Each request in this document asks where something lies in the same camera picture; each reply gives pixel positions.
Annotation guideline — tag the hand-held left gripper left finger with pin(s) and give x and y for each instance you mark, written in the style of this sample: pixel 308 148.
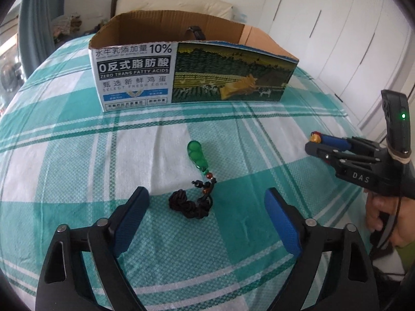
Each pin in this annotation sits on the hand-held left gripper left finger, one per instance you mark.
pixel 129 220

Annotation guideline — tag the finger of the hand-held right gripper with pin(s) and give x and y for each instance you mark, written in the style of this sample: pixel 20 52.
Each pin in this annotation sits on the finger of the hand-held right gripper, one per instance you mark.
pixel 335 142
pixel 319 152

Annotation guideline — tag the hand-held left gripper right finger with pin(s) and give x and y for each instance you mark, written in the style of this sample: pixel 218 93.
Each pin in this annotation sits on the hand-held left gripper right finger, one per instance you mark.
pixel 282 223

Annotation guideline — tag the small yellow bead charm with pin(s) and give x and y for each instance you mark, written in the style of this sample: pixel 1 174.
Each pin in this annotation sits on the small yellow bead charm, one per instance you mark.
pixel 316 138

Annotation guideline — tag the printed cardboard box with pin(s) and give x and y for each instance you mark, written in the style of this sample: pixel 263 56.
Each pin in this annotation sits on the printed cardboard box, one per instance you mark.
pixel 136 81

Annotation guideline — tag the person's right hand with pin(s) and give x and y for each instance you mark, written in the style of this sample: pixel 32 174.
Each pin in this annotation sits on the person's right hand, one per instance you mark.
pixel 376 207

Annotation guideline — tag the teal checked cloth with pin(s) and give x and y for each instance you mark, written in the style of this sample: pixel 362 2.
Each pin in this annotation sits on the teal checked cloth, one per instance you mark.
pixel 97 152

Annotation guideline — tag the white wardrobe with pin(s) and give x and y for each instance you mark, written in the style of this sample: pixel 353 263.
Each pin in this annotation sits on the white wardrobe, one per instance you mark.
pixel 324 22

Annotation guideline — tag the pile of clothes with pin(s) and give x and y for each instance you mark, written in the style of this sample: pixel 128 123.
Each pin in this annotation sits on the pile of clothes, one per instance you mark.
pixel 64 26

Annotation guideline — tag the beige pillow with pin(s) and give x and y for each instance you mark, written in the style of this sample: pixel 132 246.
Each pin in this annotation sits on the beige pillow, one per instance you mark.
pixel 146 5

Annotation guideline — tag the blue curtain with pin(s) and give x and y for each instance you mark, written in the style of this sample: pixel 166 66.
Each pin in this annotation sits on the blue curtain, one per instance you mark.
pixel 32 16

